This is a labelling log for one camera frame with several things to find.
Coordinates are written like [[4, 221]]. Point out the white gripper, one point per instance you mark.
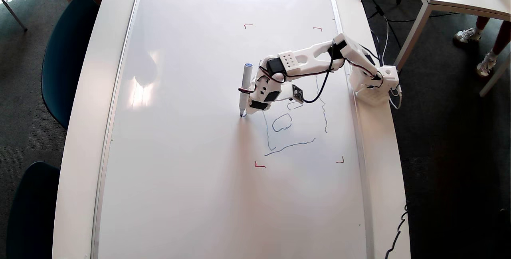
[[255, 106]]

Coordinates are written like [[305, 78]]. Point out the white marker pen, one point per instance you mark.
[[245, 83]]

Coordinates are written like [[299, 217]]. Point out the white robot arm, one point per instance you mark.
[[311, 53]]

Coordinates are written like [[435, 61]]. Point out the large white whiteboard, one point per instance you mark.
[[179, 171]]

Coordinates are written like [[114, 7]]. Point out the dark blue chair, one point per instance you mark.
[[34, 215], [68, 59]]

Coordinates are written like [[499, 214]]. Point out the white striped sneaker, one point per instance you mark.
[[467, 35], [486, 65]]

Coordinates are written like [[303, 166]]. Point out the person in maroon shirt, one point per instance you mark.
[[499, 35]]

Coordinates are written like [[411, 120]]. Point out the grey metal leg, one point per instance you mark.
[[15, 13]]

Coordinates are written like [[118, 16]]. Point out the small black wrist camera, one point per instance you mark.
[[297, 93]]

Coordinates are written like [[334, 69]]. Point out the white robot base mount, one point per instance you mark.
[[389, 77]]

